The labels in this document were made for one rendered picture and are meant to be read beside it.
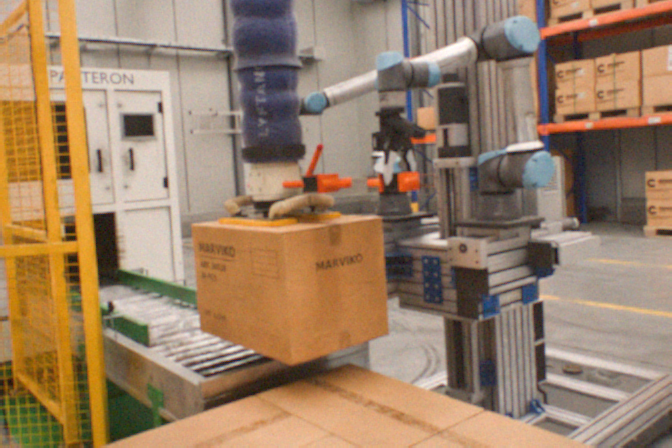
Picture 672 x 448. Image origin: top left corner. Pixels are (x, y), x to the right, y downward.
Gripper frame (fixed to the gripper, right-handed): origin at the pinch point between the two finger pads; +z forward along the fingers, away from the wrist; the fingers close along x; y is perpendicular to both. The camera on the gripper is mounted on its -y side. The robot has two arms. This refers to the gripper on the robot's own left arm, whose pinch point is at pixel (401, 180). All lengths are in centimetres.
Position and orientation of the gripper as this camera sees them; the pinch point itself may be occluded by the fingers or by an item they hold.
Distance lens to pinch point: 169.8
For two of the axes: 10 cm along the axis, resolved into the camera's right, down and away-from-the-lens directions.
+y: -6.5, 0.0, 7.6
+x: -7.6, 0.7, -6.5
